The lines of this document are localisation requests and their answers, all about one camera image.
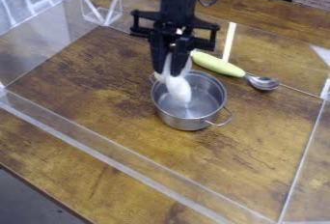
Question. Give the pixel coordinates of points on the white plush mushroom red cap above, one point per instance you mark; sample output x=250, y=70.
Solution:
x=177, y=84

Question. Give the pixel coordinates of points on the green handled metal spoon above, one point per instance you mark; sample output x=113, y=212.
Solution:
x=210, y=62

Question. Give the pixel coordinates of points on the clear acrylic enclosure wall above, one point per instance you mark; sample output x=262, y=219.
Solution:
x=81, y=134

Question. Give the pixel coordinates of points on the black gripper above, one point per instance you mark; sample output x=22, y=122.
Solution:
x=174, y=24

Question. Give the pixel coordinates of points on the small silver pot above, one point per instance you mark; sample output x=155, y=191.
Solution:
x=205, y=111

